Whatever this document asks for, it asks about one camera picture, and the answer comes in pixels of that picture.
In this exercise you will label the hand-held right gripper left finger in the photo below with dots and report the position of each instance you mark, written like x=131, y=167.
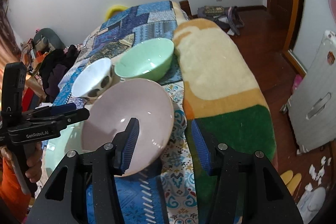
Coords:
x=131, y=140

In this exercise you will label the orange brown curtains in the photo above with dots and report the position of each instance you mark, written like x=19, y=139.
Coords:
x=6, y=37

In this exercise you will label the yellow foam arch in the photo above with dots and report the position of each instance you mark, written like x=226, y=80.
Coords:
x=115, y=8

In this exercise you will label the cream orange fleece blanket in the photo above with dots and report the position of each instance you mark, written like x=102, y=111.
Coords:
x=218, y=69

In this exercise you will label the person's orange sleeved left forearm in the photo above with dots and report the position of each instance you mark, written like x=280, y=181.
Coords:
x=10, y=187

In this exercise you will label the white suitcase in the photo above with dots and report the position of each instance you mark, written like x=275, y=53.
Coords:
x=315, y=98

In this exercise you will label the yellow slipper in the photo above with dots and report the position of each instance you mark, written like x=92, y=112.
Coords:
x=295, y=182
x=286, y=176

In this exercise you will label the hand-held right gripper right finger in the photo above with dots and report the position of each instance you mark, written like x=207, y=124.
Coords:
x=200, y=145

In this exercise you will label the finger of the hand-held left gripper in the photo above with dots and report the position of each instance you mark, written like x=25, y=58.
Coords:
x=63, y=108
x=76, y=115

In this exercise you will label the person's left hand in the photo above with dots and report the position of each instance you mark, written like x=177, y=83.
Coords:
x=35, y=161

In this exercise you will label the wooden bed frame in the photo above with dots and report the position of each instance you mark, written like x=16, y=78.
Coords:
x=185, y=6

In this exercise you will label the grey patterned bag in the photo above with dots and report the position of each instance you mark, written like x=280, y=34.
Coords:
x=218, y=12

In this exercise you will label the blue patchwork blanket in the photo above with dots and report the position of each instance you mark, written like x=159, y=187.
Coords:
x=155, y=11

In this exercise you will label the white wardrobe door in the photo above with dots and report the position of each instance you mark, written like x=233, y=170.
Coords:
x=317, y=3

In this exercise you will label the white paper scraps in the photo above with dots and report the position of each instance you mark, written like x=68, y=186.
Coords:
x=319, y=170

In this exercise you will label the white patterned bowl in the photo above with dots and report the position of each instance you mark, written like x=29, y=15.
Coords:
x=89, y=77

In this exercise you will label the white plastic bag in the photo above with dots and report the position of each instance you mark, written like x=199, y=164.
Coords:
x=312, y=199

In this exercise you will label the pink object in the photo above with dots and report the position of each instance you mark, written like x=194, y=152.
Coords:
x=297, y=82

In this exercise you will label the pink bowl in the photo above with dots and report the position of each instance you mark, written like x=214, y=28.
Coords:
x=141, y=103

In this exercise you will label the black clothes pile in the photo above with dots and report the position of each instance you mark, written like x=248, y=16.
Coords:
x=55, y=69

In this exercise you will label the green bowl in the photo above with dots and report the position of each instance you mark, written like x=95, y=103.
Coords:
x=147, y=58

